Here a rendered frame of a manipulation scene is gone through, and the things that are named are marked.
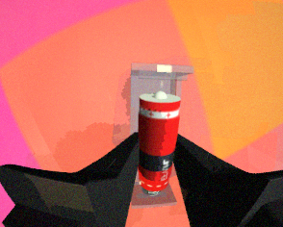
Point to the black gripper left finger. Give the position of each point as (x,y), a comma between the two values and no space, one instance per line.
(98,195)

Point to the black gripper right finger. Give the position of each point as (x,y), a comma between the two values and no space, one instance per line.
(218,194)

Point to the red cylindrical battery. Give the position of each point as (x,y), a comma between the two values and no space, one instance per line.
(158,124)

